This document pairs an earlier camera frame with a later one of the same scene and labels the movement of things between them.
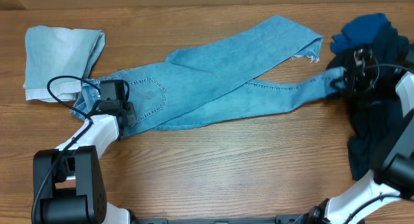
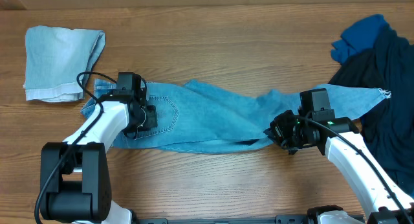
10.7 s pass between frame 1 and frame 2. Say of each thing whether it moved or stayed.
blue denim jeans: moved
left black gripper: moved
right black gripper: moved
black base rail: stayed
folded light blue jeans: stayed
